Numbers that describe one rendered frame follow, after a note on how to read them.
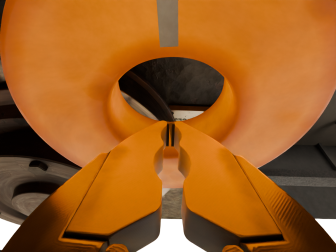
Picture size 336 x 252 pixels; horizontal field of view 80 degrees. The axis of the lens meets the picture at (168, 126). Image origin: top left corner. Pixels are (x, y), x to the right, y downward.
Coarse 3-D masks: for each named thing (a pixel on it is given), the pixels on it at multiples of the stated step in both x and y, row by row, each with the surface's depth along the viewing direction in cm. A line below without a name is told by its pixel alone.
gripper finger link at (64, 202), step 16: (96, 160) 9; (80, 176) 8; (64, 192) 7; (80, 192) 7; (48, 208) 6; (64, 208) 6; (32, 224) 6; (48, 224) 6; (64, 224) 6; (16, 240) 5; (32, 240) 6; (48, 240) 6; (64, 240) 6; (80, 240) 6; (96, 240) 6
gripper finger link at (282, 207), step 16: (240, 160) 9; (256, 176) 8; (256, 192) 7; (272, 192) 7; (272, 208) 7; (288, 208) 7; (304, 208) 7; (288, 224) 6; (304, 224) 6; (272, 240) 6; (288, 240) 6; (304, 240) 6; (320, 240) 6
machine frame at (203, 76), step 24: (0, 0) 30; (0, 24) 38; (144, 72) 44; (168, 72) 44; (192, 72) 44; (216, 72) 44; (168, 96) 49; (192, 96) 49; (216, 96) 49; (168, 192) 80; (168, 216) 95
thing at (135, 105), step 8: (0, 64) 27; (0, 72) 28; (0, 80) 29; (120, 80) 33; (128, 80) 34; (120, 88) 30; (128, 88) 33; (136, 88) 35; (128, 96) 30; (136, 96) 33; (144, 96) 35; (152, 96) 38; (136, 104) 31; (144, 104) 32; (152, 104) 36; (144, 112) 32; (152, 112) 33; (160, 112) 38; (160, 120) 34; (168, 120) 42
